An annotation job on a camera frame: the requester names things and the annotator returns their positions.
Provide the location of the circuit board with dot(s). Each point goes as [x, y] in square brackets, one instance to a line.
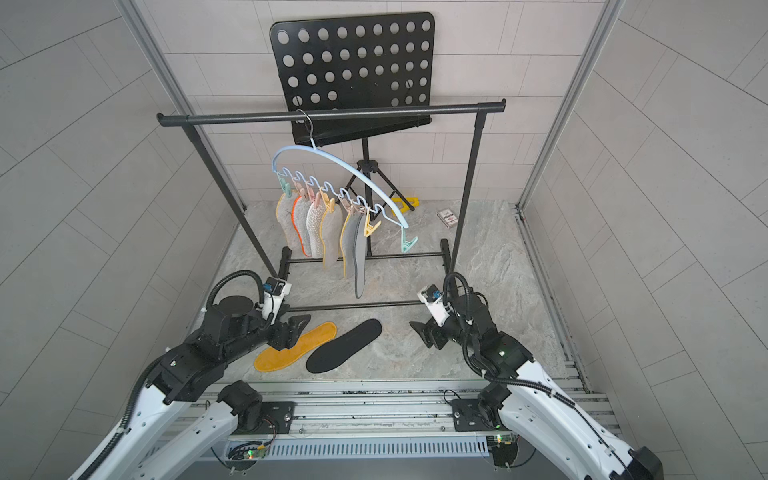
[242, 457]
[503, 450]

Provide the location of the grey dark-edged insole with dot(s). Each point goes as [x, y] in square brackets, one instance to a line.
[360, 245]

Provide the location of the grey yellow-edged insole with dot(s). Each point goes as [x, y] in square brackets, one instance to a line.
[347, 242]

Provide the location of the white black insole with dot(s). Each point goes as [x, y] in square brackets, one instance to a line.
[338, 351]

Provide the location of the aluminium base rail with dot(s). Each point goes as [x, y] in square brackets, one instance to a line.
[370, 408]

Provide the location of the yellow insole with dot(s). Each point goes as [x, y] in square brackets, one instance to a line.
[271, 360]

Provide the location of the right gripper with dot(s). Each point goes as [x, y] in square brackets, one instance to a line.
[429, 331]

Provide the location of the grey orange-edged insole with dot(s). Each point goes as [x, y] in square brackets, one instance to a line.
[299, 216]

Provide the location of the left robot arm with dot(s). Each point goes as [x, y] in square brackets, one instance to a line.
[242, 313]

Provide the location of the left circuit board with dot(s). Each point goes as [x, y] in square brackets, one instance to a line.
[242, 457]

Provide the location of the black clothes rack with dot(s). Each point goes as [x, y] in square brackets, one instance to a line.
[188, 123]

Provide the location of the light blue clip hanger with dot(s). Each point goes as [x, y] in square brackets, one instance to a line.
[386, 208]

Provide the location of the green clothes peg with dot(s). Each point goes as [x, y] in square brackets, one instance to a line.
[407, 243]

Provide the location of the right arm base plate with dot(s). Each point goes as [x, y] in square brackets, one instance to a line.
[469, 416]

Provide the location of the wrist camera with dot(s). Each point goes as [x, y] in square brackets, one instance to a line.
[431, 294]
[275, 292]

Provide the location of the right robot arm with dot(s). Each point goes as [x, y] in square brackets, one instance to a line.
[520, 396]

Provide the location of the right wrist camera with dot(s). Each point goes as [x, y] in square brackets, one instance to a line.
[431, 294]

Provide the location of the beige yellow-edged insole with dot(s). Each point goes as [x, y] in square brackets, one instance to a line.
[330, 232]

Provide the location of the black music stand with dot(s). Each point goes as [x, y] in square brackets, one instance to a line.
[374, 61]

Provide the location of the yellow clothes peg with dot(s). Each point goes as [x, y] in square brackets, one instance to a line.
[370, 227]

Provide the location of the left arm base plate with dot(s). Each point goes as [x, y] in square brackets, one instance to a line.
[265, 418]

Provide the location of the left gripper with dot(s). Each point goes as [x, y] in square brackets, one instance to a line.
[283, 339]

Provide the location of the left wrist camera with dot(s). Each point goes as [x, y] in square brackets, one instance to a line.
[275, 292]

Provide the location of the right circuit board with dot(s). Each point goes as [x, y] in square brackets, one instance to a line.
[503, 450]

